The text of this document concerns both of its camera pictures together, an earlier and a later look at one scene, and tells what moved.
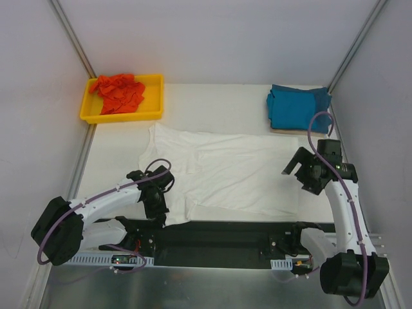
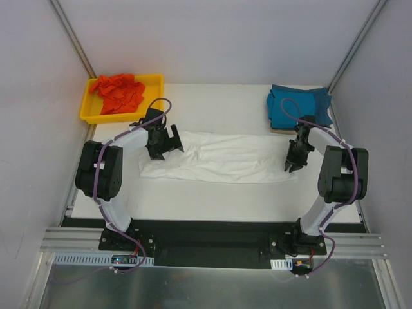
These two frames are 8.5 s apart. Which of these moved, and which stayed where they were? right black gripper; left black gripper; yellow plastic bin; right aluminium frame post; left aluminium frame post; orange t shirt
Moved: left black gripper; right black gripper
Stayed: left aluminium frame post; orange t shirt; right aluminium frame post; yellow plastic bin
